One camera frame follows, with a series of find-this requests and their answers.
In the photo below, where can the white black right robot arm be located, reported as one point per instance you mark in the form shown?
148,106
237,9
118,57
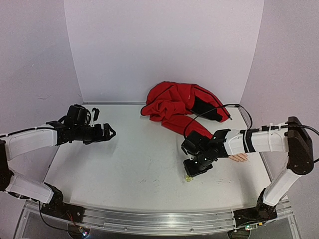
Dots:
291,139

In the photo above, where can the clear nail polish bottle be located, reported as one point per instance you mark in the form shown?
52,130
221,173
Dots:
188,178

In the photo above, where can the red black sports jacket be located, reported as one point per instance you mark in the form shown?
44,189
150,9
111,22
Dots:
172,103

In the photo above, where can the mannequin hand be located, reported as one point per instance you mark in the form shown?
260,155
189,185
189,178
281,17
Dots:
243,157

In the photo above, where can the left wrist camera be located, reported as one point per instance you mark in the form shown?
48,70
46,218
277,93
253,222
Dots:
78,115

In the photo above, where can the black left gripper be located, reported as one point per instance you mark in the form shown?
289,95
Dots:
99,136

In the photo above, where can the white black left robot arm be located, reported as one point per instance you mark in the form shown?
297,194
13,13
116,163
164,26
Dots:
25,154

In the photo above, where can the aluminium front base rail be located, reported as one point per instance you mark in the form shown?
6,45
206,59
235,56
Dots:
168,224

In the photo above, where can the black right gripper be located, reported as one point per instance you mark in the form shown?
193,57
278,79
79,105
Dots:
195,168

